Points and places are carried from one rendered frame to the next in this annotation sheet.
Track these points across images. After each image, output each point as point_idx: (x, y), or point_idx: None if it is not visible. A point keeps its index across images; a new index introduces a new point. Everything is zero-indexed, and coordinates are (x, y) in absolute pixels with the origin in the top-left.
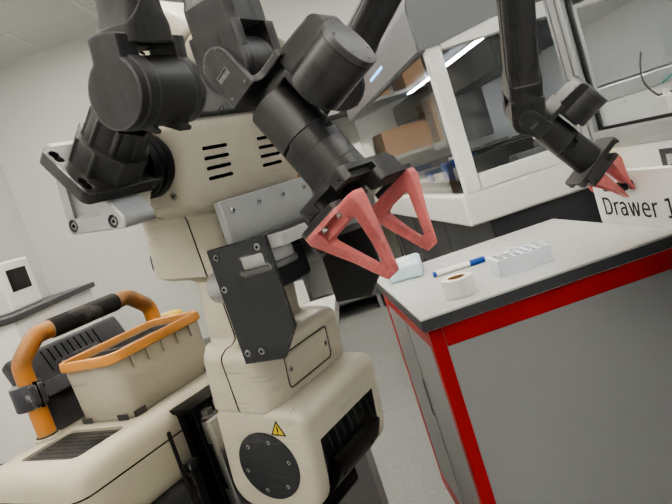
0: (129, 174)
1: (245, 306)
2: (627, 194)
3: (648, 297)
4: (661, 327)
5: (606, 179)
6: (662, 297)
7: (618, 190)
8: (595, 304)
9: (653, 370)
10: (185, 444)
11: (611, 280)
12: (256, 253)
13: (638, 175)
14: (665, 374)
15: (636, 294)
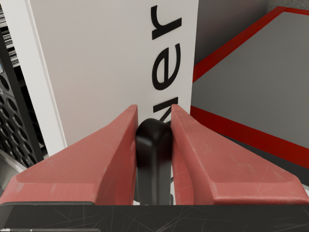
0: None
1: None
2: (174, 106)
3: (225, 100)
4: (238, 78)
5: (236, 171)
6: (210, 90)
7: (198, 122)
8: (306, 138)
9: (279, 66)
10: None
11: (257, 139)
12: None
13: (80, 117)
14: (269, 60)
15: (236, 109)
